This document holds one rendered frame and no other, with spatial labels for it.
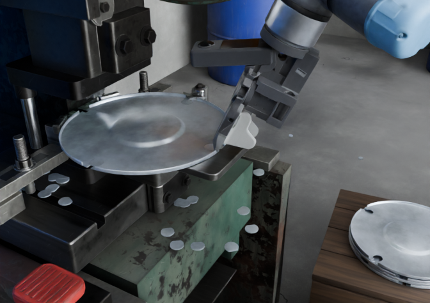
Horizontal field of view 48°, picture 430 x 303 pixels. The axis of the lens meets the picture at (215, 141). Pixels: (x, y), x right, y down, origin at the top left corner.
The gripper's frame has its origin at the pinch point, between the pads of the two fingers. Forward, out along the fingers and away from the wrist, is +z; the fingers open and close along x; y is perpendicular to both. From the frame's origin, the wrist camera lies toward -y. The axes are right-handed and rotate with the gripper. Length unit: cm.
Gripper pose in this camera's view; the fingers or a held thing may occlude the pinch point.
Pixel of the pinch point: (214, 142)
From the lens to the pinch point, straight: 75.1
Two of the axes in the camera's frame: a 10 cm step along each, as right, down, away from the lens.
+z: -4.0, 7.6, 5.1
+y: 9.0, 4.3, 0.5
